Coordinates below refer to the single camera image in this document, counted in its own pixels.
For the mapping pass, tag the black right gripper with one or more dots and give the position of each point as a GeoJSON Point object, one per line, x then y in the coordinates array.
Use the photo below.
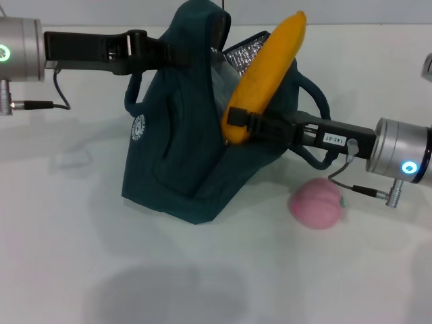
{"type": "Point", "coordinates": [334, 136]}

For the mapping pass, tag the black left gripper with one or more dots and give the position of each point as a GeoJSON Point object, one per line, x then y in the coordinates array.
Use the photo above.
{"type": "Point", "coordinates": [77, 47]}

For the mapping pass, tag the clear food container blue seal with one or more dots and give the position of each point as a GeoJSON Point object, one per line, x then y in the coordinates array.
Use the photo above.
{"type": "Point", "coordinates": [222, 84]}

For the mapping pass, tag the yellow toy banana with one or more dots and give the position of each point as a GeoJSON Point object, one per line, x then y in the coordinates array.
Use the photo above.
{"type": "Point", "coordinates": [266, 74]}

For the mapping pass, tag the dark teal insulated lunch bag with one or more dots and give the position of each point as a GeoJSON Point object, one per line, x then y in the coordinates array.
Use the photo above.
{"type": "Point", "coordinates": [175, 152]}

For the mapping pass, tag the pink toy peach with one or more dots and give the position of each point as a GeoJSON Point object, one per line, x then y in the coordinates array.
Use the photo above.
{"type": "Point", "coordinates": [317, 206]}

